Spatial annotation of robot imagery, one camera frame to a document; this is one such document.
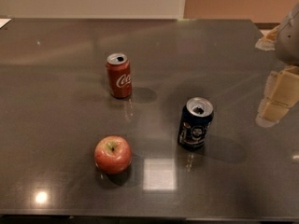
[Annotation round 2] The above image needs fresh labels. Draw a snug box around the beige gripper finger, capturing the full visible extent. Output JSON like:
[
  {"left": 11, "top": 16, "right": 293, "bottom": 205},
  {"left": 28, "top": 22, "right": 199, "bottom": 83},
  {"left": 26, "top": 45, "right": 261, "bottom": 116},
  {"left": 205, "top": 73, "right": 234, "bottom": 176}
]
[
  {"left": 255, "top": 26, "right": 278, "bottom": 51},
  {"left": 256, "top": 65, "right": 299, "bottom": 128}
]

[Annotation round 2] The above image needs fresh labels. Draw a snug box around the dark blue pepsi can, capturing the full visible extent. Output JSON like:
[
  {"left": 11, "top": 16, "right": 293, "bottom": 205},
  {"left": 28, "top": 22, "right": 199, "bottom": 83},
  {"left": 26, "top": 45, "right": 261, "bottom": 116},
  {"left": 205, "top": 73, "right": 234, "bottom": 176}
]
[{"left": 178, "top": 97, "right": 214, "bottom": 151}]

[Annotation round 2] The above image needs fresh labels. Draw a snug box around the red coca-cola can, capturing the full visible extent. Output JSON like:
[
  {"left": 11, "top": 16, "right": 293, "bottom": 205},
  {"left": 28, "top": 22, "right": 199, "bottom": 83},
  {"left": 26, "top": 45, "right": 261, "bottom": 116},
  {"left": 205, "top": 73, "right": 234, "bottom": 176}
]
[{"left": 107, "top": 53, "right": 132, "bottom": 99}]

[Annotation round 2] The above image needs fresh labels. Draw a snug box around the red apple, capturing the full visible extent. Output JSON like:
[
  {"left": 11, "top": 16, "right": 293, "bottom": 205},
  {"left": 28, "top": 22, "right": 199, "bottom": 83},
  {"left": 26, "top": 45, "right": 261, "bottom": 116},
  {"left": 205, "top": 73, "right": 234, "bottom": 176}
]
[{"left": 94, "top": 135, "right": 132, "bottom": 175}]

